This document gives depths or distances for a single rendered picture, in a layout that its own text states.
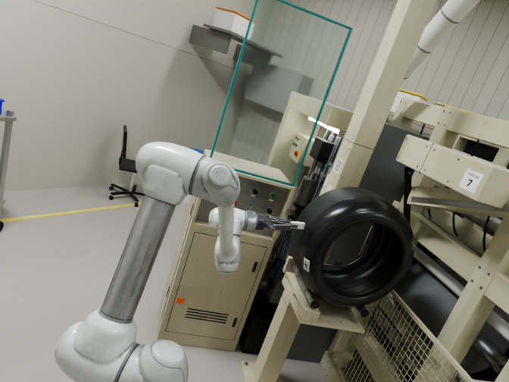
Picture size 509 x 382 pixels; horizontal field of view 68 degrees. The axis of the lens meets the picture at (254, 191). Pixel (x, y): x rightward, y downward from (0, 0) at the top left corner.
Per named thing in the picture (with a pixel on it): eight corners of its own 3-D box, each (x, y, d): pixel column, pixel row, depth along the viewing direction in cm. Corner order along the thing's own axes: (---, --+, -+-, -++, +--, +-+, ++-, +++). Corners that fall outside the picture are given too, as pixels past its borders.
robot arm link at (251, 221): (243, 207, 174) (255, 208, 175) (240, 224, 177) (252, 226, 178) (246, 214, 165) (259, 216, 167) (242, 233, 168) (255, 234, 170)
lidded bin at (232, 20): (230, 35, 487) (235, 17, 480) (251, 41, 470) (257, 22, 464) (210, 26, 452) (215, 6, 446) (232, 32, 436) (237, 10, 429)
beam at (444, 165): (393, 160, 202) (405, 133, 197) (432, 171, 208) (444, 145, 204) (474, 201, 145) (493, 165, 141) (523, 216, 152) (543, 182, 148)
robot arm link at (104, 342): (105, 409, 104) (35, 379, 105) (128, 384, 120) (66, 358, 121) (205, 151, 109) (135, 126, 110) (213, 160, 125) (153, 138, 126)
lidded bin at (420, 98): (418, 122, 452) (428, 99, 444) (411, 119, 419) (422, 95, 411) (380, 109, 475) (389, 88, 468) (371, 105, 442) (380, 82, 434)
